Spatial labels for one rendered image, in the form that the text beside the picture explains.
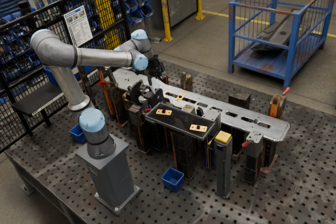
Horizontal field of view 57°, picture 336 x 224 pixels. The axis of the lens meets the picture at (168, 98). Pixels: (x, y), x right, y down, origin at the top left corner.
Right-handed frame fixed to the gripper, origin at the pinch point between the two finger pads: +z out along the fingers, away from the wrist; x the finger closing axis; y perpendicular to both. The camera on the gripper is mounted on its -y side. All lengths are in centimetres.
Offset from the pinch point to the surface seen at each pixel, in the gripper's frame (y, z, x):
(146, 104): -14.5, 14.7, 3.6
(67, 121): -99, 34, 18
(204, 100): 17.9, 29.0, 19.2
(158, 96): -3.3, 8.8, 1.9
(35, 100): -97, 0, 3
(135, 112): -18.2, 12.6, -5.9
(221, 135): 37.2, 15.6, -27.6
